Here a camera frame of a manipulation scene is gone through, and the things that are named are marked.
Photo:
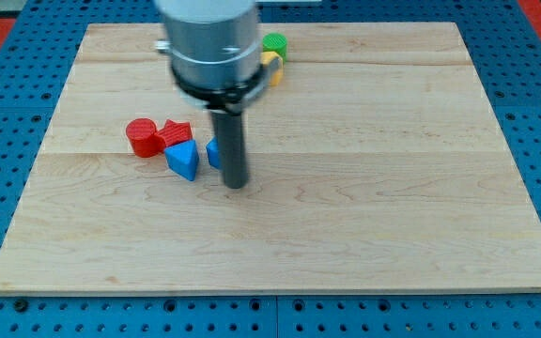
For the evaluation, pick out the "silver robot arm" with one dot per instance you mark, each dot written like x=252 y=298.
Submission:
x=216 y=58

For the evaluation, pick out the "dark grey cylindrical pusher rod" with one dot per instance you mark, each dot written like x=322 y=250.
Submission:
x=228 y=131

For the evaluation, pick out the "blue cube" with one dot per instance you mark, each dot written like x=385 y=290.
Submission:
x=213 y=153

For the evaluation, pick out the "light wooden board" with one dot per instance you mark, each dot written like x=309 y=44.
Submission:
x=377 y=167

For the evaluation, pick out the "red cylinder block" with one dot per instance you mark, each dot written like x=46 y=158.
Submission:
x=142 y=136

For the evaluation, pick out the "blue triangular prism block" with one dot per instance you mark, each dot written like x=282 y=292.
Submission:
x=183 y=159

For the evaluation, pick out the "green cylinder block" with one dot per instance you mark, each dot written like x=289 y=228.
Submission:
x=275 y=42

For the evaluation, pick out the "red pentagon block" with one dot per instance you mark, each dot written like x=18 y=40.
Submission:
x=173 y=133

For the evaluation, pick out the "yellow block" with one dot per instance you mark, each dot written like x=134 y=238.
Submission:
x=274 y=64

